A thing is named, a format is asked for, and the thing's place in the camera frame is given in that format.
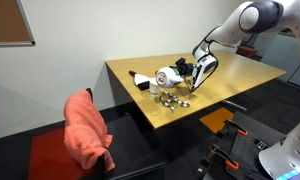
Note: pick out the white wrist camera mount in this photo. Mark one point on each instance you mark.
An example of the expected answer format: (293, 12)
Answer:
(197, 75)

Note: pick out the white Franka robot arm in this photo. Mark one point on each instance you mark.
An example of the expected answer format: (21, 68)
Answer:
(260, 16)

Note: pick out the red upholstered seat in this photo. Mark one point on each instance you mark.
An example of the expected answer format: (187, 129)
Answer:
(246, 50)

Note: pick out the white paper cup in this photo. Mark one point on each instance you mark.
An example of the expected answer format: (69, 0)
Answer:
(154, 88)

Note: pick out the grey metal bar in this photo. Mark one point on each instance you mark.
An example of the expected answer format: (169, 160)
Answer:
(235, 105)

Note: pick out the small green white candy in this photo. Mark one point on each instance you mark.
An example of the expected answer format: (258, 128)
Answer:
(165, 92)
(170, 100)
(185, 104)
(163, 99)
(178, 101)
(172, 108)
(172, 96)
(166, 104)

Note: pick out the black orange clamp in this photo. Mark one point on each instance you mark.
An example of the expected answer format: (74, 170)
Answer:
(228, 160)
(236, 128)

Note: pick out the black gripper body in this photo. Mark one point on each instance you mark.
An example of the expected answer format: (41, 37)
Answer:
(186, 68)

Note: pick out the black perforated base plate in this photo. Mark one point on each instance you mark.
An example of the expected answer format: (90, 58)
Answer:
(246, 150)

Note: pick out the brown cork board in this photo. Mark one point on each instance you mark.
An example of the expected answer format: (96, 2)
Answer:
(8, 20)

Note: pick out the salmon red towel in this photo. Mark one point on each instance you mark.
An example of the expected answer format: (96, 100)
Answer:
(85, 130)

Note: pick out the black chair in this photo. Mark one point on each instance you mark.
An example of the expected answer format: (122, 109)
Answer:
(130, 143)

